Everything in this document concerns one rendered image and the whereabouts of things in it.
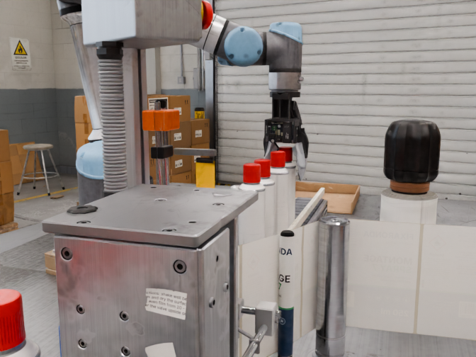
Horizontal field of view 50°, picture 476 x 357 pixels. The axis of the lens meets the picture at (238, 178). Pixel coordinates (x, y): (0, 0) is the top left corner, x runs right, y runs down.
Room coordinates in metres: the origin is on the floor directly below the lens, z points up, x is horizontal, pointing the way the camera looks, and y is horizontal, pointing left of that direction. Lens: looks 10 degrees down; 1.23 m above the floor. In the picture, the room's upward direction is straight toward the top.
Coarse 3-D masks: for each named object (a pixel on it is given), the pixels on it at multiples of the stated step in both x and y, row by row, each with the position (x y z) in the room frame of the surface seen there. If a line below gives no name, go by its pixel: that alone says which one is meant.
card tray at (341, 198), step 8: (296, 184) 1.92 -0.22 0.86; (304, 184) 1.91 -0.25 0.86; (312, 184) 1.90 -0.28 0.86; (320, 184) 1.89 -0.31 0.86; (328, 184) 1.88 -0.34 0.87; (336, 184) 1.87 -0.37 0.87; (344, 184) 1.87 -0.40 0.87; (296, 192) 1.89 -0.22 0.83; (304, 192) 1.89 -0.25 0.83; (312, 192) 1.89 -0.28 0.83; (328, 192) 1.88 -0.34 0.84; (336, 192) 1.87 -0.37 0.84; (344, 192) 1.87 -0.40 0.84; (352, 192) 1.86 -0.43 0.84; (328, 200) 1.75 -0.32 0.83; (336, 200) 1.75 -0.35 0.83; (344, 200) 1.75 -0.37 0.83; (352, 200) 1.59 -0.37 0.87; (328, 208) 1.63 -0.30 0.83; (336, 208) 1.63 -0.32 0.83; (344, 208) 1.63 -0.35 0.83; (352, 208) 1.57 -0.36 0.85
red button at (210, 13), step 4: (204, 4) 0.71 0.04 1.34; (208, 4) 0.71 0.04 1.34; (204, 8) 0.71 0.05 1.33; (208, 8) 0.71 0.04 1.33; (204, 12) 0.71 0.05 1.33; (208, 12) 0.71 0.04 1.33; (212, 12) 0.71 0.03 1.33; (204, 16) 0.71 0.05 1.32; (208, 16) 0.71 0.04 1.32; (212, 16) 0.71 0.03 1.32; (204, 20) 0.71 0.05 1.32; (208, 20) 0.71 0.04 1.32; (204, 24) 0.71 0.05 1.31; (208, 24) 0.71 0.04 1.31; (204, 28) 0.72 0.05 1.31
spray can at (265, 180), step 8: (256, 160) 1.00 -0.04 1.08; (264, 160) 1.00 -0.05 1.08; (264, 168) 0.99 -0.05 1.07; (264, 176) 0.99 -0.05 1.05; (264, 184) 0.98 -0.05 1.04; (272, 184) 0.99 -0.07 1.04; (272, 192) 0.99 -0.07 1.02; (272, 200) 0.99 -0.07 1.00; (272, 208) 0.99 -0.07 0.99; (272, 216) 0.99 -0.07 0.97; (272, 224) 0.99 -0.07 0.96; (272, 232) 0.99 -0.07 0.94
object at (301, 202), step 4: (296, 200) 1.54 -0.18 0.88; (300, 200) 1.54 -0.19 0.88; (304, 200) 1.54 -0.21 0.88; (308, 200) 1.54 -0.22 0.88; (320, 200) 1.54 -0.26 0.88; (296, 204) 1.49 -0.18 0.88; (300, 204) 1.49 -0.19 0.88; (304, 204) 1.49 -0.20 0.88; (320, 204) 1.55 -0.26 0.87; (296, 208) 1.44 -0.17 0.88; (300, 208) 1.44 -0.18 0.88; (316, 208) 1.44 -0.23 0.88; (296, 212) 1.39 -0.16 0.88; (300, 212) 1.39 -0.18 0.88; (312, 212) 1.39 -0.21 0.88; (296, 216) 1.35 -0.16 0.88; (308, 216) 1.35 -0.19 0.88; (308, 220) 1.31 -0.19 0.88; (304, 224) 1.27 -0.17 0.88
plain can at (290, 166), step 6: (282, 150) 1.21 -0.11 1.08; (288, 150) 1.21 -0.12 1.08; (288, 156) 1.21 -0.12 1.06; (288, 162) 1.21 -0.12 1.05; (288, 168) 1.20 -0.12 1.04; (294, 168) 1.21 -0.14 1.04; (294, 174) 1.21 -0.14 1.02; (294, 180) 1.21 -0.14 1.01; (294, 186) 1.21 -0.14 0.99; (288, 192) 1.20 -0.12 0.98; (294, 192) 1.21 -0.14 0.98; (288, 198) 1.20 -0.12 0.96; (294, 198) 1.21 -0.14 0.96; (288, 204) 1.20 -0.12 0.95; (294, 204) 1.21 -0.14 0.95; (288, 210) 1.20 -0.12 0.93; (294, 210) 1.21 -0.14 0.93; (288, 216) 1.20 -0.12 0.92; (294, 216) 1.21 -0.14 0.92; (288, 222) 1.20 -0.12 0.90
